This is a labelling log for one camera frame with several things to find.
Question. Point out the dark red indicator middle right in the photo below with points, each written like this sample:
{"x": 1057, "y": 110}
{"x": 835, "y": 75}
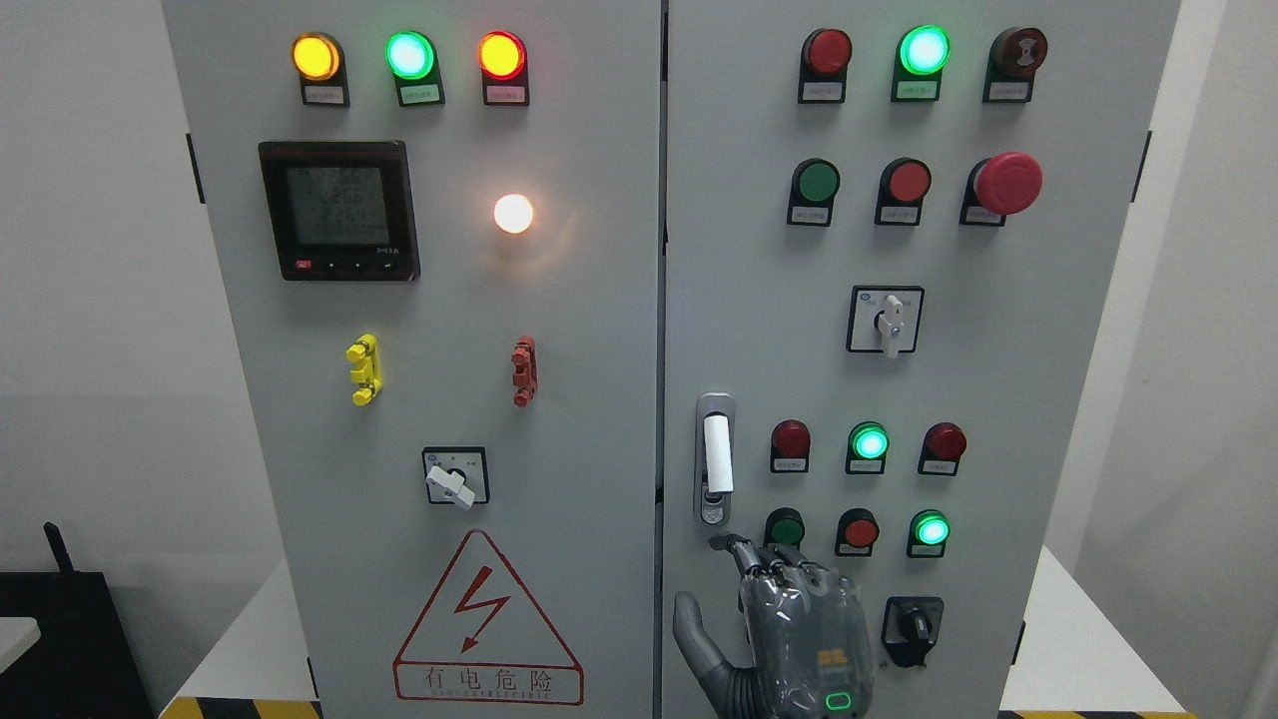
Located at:
{"x": 941, "y": 452}

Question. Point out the red push button lower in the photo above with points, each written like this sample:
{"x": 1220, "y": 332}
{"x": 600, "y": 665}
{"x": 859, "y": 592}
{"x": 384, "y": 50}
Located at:
{"x": 856, "y": 535}

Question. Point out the black digital power meter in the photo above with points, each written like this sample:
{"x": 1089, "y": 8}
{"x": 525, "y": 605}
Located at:
{"x": 341, "y": 211}

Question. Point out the green indicator light middle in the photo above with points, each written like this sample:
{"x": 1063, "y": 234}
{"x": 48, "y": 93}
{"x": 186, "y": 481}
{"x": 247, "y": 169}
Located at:
{"x": 868, "y": 446}

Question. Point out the green indicator light top right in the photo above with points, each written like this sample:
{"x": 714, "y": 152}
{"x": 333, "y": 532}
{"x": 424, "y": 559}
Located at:
{"x": 919, "y": 64}

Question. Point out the green lit push button lower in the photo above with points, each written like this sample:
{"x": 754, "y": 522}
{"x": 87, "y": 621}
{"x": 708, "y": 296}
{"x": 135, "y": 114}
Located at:
{"x": 928, "y": 534}

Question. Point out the left white rotary selector switch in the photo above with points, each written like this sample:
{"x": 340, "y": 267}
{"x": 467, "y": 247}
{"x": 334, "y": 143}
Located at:
{"x": 456, "y": 475}

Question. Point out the red indicator light lit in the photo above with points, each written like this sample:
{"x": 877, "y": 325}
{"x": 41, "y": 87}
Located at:
{"x": 503, "y": 61}

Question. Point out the grey electrical control cabinet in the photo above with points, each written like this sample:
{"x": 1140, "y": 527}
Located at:
{"x": 658, "y": 150}

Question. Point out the white glowing indicator light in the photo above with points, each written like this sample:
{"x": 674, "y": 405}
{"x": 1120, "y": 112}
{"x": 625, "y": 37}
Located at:
{"x": 513, "y": 213}

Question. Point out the yellow black hazard tape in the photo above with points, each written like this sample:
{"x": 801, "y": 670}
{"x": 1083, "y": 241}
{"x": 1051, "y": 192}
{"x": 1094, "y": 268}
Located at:
{"x": 218, "y": 707}

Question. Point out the green indicator light top left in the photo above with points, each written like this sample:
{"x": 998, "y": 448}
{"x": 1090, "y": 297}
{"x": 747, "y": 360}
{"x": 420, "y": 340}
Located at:
{"x": 414, "y": 65}

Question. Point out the black box with antenna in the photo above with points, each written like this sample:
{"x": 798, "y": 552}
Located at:
{"x": 81, "y": 666}

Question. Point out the black rotary knob switch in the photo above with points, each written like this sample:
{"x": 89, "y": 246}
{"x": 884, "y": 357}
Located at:
{"x": 910, "y": 629}

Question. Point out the green indicator light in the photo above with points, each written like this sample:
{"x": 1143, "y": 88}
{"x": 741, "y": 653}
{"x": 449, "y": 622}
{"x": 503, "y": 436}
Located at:
{"x": 868, "y": 446}
{"x": 414, "y": 65}
{"x": 919, "y": 64}

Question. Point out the dark red indicator middle left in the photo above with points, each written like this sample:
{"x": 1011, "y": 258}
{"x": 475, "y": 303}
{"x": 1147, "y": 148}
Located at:
{"x": 790, "y": 448}

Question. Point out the dark red indicator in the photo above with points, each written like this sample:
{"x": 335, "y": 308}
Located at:
{"x": 941, "y": 452}
{"x": 823, "y": 67}
{"x": 790, "y": 448}

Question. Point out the grey robotic humanoid hand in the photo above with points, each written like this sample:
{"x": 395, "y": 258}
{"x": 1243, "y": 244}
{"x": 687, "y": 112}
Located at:
{"x": 808, "y": 634}

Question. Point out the red terminal connector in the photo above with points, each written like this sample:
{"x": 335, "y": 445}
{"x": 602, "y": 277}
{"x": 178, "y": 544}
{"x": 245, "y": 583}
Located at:
{"x": 524, "y": 371}

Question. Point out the silver cabinet door handle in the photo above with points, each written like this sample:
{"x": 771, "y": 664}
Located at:
{"x": 713, "y": 473}

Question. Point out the yellow terminal connector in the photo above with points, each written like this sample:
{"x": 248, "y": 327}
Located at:
{"x": 365, "y": 373}

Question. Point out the red emergency stop mushroom button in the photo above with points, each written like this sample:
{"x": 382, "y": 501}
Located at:
{"x": 997, "y": 187}

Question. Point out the dark red indicator top right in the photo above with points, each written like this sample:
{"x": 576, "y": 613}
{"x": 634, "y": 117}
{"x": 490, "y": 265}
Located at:
{"x": 823, "y": 67}

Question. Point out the red triangle electrical warning sticker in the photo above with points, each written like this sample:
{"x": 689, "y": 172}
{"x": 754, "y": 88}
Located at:
{"x": 482, "y": 637}

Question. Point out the green push button upper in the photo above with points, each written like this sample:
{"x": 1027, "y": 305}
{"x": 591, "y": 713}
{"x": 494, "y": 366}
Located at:
{"x": 814, "y": 186}

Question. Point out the red push button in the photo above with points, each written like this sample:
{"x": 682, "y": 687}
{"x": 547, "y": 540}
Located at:
{"x": 903, "y": 186}
{"x": 856, "y": 535}

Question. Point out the upper right white selector switch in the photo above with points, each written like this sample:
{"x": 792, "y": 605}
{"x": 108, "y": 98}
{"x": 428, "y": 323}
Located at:
{"x": 884, "y": 320}

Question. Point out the red push button upper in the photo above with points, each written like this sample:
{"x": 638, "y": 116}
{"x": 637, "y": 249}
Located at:
{"x": 903, "y": 186}

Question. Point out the yellow indicator light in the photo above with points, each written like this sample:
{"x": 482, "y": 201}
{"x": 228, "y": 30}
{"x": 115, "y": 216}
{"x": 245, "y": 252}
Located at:
{"x": 321, "y": 65}

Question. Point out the dark red buzzer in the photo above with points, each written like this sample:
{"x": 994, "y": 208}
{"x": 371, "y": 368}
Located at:
{"x": 1014, "y": 57}

